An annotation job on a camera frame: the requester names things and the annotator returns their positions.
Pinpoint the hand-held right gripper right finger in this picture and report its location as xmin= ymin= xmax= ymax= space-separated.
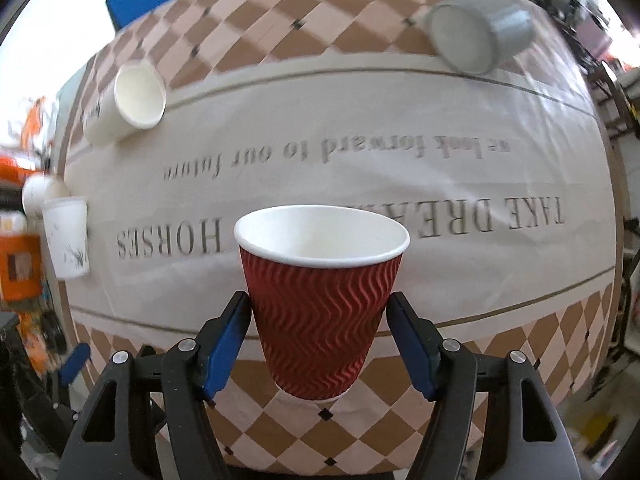
xmin=386 ymin=292 xmax=584 ymax=480

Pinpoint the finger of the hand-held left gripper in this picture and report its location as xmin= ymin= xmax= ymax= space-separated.
xmin=56 ymin=343 xmax=92 ymax=391

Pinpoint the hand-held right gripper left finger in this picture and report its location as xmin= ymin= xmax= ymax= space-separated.
xmin=58 ymin=290 xmax=252 ymax=480

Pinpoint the red ripple paper cup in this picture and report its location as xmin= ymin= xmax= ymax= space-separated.
xmin=233 ymin=204 xmax=411 ymax=402

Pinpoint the white paper cup with print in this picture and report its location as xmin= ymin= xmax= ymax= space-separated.
xmin=41 ymin=196 xmax=91 ymax=281

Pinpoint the plain white paper cup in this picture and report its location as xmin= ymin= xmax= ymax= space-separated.
xmin=82 ymin=59 xmax=167 ymax=147

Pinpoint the grey paper cup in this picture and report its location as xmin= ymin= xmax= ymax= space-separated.
xmin=426 ymin=0 xmax=535 ymax=75

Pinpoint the orange machine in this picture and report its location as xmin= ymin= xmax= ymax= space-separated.
xmin=0 ymin=155 xmax=46 ymax=303

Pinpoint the checkered printed tablecloth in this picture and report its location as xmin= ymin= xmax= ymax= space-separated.
xmin=56 ymin=0 xmax=621 ymax=478

